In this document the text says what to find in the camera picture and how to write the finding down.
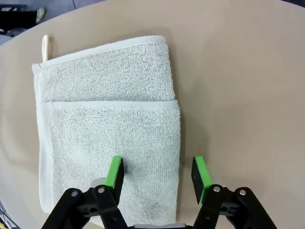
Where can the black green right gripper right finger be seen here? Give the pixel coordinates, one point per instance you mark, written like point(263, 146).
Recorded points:
point(214, 205)

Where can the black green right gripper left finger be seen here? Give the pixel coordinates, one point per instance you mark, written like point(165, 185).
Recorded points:
point(104, 205)

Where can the light grey terry towel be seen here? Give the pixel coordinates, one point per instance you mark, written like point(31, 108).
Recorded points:
point(107, 107)

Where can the olive shoe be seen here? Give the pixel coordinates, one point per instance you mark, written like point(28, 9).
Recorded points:
point(41, 14)

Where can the black crate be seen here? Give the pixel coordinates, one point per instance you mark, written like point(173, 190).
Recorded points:
point(16, 12)

